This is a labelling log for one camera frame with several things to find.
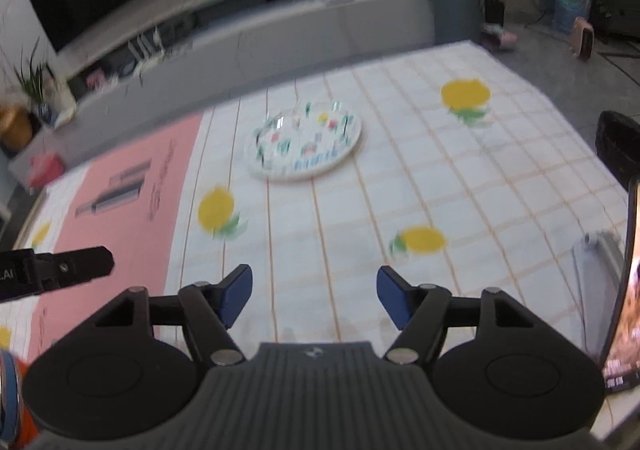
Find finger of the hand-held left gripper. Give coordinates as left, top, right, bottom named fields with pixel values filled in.
left=32, top=245, right=115, bottom=290

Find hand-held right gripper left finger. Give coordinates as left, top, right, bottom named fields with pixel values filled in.
left=95, top=264, right=253, bottom=365

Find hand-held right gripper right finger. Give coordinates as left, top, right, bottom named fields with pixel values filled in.
left=376, top=265, right=536, bottom=365

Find white fruit pattern plate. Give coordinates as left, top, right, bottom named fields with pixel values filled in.
left=244, top=100, right=362, bottom=182

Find pink box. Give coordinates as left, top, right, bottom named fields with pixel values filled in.
left=27, top=153, right=67, bottom=188

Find checked lemon print tablecloth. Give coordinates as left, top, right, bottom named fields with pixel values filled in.
left=0, top=41, right=640, bottom=450

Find orange bowl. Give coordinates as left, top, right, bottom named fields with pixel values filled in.
left=14, top=357, right=40, bottom=447

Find gold round vase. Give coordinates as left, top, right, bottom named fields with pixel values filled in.
left=0, top=105, right=34, bottom=151

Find green plant in patterned pot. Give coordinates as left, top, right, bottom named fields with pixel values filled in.
left=14, top=43, right=58, bottom=127

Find grey tablet stand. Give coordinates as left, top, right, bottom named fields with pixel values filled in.
left=572, top=229, right=627, bottom=283

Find white router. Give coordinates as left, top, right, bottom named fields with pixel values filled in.
left=127, top=28, right=167, bottom=62

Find white television cabinet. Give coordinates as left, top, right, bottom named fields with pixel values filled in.
left=10, top=0, right=435, bottom=171

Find black object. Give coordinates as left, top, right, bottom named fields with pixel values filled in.
left=595, top=110, right=640, bottom=192

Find pink slippers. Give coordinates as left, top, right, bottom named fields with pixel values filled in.
left=481, top=24, right=519, bottom=52

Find grey trash bin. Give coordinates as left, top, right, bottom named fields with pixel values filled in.
left=430, top=0, right=484, bottom=46

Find pink space heater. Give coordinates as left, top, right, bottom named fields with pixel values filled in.
left=570, top=16, right=597, bottom=60

